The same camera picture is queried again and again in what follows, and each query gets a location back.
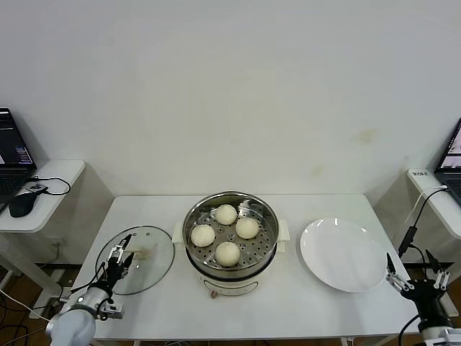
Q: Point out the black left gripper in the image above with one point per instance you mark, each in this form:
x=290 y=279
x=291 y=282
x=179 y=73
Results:
x=117 y=272

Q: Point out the white side table with mouse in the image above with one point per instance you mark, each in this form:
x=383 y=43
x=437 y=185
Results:
x=61 y=173

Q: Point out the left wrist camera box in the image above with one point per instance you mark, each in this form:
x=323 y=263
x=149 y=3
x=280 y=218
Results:
x=111 y=310

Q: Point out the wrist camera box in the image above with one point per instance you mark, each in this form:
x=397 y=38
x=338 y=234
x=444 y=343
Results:
x=450 y=337
x=111 y=310

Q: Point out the white steamed baozi bun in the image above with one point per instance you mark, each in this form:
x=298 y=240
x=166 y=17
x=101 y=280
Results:
x=227 y=254
x=226 y=215
x=203 y=235
x=247 y=228

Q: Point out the black laptop with light windows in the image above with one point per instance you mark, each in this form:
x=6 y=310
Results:
x=450 y=173

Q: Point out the black laptop with dark screen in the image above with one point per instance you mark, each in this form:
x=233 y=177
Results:
x=11 y=144

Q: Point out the white round plate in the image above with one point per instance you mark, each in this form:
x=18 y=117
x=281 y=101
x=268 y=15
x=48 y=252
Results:
x=342 y=252

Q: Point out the black computer mouse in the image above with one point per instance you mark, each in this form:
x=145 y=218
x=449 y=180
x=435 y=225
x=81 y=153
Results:
x=22 y=204

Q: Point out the round glass pot lid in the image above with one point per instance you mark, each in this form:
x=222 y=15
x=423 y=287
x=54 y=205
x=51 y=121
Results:
x=155 y=270

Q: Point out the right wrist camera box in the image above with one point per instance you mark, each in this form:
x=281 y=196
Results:
x=450 y=337

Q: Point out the cream electric cooking pot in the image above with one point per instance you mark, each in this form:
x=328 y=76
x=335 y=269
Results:
x=230 y=284

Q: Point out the steel steamer basket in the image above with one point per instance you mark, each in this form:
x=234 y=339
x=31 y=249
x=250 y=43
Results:
x=266 y=252

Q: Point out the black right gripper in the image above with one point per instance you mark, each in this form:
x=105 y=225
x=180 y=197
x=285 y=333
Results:
x=426 y=299

